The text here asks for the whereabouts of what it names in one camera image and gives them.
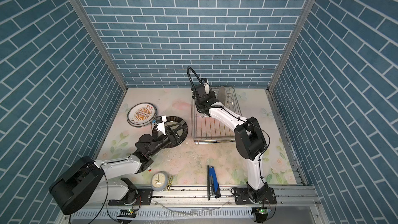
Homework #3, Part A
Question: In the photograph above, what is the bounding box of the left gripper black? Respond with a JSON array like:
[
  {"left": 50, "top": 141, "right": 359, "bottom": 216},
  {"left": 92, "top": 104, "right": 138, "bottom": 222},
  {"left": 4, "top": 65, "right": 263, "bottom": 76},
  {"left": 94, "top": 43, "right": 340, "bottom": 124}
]
[{"left": 148, "top": 123, "right": 187, "bottom": 159}]

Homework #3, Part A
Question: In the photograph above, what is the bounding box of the black plate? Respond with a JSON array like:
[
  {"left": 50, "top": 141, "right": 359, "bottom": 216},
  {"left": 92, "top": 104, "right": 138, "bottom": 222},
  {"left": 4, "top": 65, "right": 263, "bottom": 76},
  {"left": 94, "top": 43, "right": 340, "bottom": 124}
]
[{"left": 152, "top": 116, "right": 188, "bottom": 148}]

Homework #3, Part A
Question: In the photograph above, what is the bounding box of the grey plate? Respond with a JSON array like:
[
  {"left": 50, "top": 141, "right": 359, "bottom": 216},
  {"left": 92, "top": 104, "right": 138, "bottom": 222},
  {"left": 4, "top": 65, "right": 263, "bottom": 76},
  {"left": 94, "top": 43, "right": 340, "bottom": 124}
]
[{"left": 217, "top": 86, "right": 228, "bottom": 105}]

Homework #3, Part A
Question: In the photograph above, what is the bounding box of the brown patterned plate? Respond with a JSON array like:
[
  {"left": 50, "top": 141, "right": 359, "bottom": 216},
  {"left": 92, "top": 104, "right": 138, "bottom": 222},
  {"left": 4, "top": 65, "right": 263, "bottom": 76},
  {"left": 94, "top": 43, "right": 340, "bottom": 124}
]
[{"left": 126, "top": 103, "right": 158, "bottom": 127}]

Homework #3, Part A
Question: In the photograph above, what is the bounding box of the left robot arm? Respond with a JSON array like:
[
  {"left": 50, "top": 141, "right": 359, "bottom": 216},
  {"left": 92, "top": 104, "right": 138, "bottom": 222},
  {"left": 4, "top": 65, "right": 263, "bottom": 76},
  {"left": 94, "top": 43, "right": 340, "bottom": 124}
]
[{"left": 49, "top": 125, "right": 188, "bottom": 215}]

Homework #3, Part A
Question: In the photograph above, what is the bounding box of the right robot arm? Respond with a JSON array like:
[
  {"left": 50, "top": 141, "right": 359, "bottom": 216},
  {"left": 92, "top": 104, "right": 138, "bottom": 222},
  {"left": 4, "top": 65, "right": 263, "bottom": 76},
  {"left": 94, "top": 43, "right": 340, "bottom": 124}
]
[{"left": 191, "top": 84, "right": 269, "bottom": 203}]

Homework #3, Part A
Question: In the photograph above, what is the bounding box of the small grey clock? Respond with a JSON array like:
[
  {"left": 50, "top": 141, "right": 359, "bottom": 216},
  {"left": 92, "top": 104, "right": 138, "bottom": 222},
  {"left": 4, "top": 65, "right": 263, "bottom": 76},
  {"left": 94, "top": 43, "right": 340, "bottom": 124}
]
[{"left": 150, "top": 172, "right": 169, "bottom": 192}]

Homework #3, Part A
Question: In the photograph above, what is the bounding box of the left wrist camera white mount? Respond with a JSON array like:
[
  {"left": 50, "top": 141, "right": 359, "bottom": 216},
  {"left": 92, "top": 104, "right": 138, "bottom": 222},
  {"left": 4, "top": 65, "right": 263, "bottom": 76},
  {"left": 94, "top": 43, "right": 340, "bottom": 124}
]
[{"left": 152, "top": 116, "right": 167, "bottom": 135}]

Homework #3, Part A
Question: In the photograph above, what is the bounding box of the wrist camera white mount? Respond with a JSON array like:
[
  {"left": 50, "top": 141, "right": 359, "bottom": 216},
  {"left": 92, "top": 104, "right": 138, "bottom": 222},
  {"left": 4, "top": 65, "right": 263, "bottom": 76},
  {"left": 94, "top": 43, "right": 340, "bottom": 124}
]
[
  {"left": 152, "top": 116, "right": 167, "bottom": 135},
  {"left": 201, "top": 78, "right": 211, "bottom": 94}
]

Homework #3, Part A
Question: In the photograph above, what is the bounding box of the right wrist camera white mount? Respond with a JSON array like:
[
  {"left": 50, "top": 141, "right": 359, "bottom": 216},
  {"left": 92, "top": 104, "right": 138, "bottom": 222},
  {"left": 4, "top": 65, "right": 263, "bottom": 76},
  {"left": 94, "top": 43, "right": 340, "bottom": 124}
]
[{"left": 201, "top": 78, "right": 211, "bottom": 94}]

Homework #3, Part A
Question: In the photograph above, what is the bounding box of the metal wire dish rack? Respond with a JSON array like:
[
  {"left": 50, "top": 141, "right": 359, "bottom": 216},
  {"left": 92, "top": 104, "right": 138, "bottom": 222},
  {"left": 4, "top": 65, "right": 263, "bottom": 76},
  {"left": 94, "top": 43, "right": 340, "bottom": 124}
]
[{"left": 191, "top": 87, "right": 241, "bottom": 144}]

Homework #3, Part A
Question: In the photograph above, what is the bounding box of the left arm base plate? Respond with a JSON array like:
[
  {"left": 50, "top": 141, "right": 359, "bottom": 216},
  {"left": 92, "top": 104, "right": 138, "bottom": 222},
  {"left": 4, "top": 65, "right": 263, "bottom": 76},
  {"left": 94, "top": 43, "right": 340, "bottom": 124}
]
[{"left": 108, "top": 188, "right": 153, "bottom": 206}]

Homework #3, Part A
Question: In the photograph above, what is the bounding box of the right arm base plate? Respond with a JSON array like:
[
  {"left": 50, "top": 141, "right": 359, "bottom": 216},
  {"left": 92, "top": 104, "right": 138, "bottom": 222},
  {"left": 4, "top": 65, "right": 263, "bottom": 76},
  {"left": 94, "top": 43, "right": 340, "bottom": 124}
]
[{"left": 231, "top": 186, "right": 277, "bottom": 205}]

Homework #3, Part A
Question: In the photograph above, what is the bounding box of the white perforated cable duct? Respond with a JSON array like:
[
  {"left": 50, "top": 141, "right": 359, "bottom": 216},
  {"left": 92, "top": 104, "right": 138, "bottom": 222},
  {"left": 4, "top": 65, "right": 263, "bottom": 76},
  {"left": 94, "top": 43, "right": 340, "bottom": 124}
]
[{"left": 72, "top": 207, "right": 254, "bottom": 221}]

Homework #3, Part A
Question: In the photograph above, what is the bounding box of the aluminium front rail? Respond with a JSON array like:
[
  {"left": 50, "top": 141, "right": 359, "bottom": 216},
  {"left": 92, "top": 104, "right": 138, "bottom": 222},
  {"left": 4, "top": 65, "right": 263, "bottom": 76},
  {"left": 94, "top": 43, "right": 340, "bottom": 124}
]
[{"left": 83, "top": 185, "right": 322, "bottom": 210}]

